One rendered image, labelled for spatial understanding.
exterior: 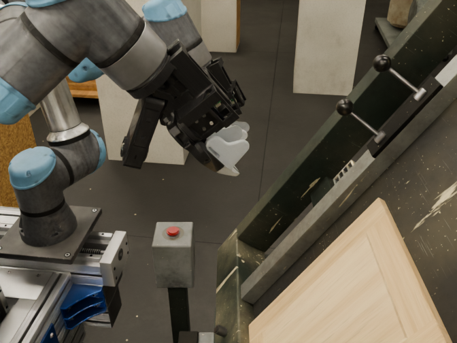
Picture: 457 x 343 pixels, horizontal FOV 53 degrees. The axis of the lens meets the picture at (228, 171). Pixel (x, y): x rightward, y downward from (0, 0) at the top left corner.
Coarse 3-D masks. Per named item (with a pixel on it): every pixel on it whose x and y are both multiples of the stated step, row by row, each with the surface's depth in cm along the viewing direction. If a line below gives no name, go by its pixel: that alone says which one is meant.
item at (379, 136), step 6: (342, 102) 102; (348, 102) 101; (336, 108) 103; (342, 108) 101; (348, 108) 101; (342, 114) 103; (348, 114) 103; (354, 114) 102; (360, 120) 102; (366, 126) 102; (372, 132) 101; (378, 132) 101; (384, 132) 101; (378, 138) 101
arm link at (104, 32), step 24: (48, 0) 45; (72, 0) 45; (96, 0) 46; (120, 0) 49; (48, 24) 46; (72, 24) 46; (96, 24) 47; (120, 24) 48; (72, 48) 48; (96, 48) 49; (120, 48) 49
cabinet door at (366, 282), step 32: (352, 224) 101; (384, 224) 92; (320, 256) 106; (352, 256) 96; (384, 256) 87; (288, 288) 111; (320, 288) 100; (352, 288) 91; (384, 288) 84; (416, 288) 77; (256, 320) 117; (288, 320) 105; (320, 320) 95; (352, 320) 87; (384, 320) 80; (416, 320) 74
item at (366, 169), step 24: (456, 72) 91; (456, 96) 93; (432, 120) 96; (408, 144) 99; (360, 168) 105; (384, 168) 103; (336, 192) 109; (360, 192) 106; (312, 216) 113; (336, 216) 110; (288, 240) 118; (312, 240) 114; (264, 264) 123; (288, 264) 118; (264, 288) 123
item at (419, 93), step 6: (384, 54) 97; (378, 60) 96; (384, 60) 96; (390, 60) 96; (378, 66) 96; (384, 66) 96; (390, 66) 97; (390, 72) 97; (396, 72) 97; (402, 78) 96; (408, 84) 96; (414, 90) 96; (420, 90) 95; (414, 96) 96; (420, 96) 95
